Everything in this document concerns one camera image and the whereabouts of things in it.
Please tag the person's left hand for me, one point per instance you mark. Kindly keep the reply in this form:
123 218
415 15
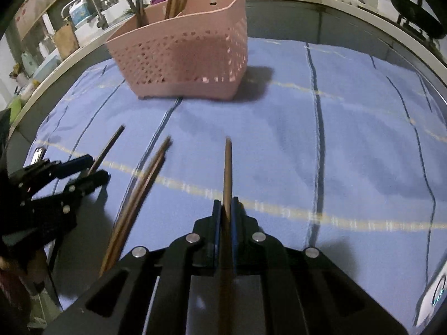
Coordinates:
36 275

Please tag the kitchen counter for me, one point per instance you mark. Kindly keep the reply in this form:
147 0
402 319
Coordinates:
314 17

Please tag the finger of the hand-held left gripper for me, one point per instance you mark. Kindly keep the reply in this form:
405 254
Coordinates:
75 165
92 180

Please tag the steel kitchen faucet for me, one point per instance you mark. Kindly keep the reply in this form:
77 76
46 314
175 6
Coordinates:
96 10

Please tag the wooden cutting board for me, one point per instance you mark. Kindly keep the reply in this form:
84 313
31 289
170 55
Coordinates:
67 40

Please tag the gas stove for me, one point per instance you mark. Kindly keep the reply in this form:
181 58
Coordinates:
422 29

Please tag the fruit print wall poster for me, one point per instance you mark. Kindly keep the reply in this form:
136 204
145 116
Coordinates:
52 0

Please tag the blue label plastic jug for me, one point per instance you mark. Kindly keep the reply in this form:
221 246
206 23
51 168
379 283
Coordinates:
81 12

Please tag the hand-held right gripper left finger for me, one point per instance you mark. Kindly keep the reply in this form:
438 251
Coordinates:
216 225

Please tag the blue checked cloth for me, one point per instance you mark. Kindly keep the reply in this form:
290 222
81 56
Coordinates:
349 146

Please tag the white square device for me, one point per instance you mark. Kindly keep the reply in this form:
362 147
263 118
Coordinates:
433 300

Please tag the smartphone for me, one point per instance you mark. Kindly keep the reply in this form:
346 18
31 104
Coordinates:
38 155

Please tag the black chopstick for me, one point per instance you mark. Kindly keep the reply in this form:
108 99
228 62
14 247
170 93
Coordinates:
138 3

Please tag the pale plastic bottles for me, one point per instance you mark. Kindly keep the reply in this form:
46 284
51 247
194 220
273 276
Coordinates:
35 59

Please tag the black wok with lid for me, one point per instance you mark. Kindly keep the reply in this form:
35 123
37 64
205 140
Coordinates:
412 8

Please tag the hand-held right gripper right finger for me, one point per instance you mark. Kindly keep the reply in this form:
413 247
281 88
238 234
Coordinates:
235 225

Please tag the small purple object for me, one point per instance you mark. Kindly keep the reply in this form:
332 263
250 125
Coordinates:
159 0

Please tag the pink perforated plastic basket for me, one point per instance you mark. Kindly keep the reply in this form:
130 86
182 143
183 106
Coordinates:
181 62

